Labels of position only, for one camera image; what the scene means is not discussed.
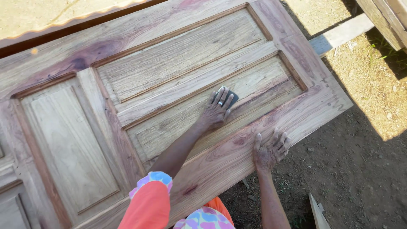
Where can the person's left hand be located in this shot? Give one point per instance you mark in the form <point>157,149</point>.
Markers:
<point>214,116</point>

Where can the person's right hand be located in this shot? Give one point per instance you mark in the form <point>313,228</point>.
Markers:
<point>267,155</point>

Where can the dark grey sandpaper sheet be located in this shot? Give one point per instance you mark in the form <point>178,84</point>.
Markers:
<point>235,97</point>

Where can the small wood scrap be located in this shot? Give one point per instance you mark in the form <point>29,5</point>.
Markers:
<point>245,183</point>

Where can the panelled wooden door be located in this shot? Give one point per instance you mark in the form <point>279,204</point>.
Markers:
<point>159,63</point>

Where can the pale wooden offcut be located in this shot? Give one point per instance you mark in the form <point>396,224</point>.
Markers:
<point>318,214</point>

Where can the orange garment with colourful trim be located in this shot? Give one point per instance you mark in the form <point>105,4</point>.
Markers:
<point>148,206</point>

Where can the pale wooden beam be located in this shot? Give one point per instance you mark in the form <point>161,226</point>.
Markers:
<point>341,33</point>

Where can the weathered wooden frame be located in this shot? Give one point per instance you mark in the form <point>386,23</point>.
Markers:
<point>386,19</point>

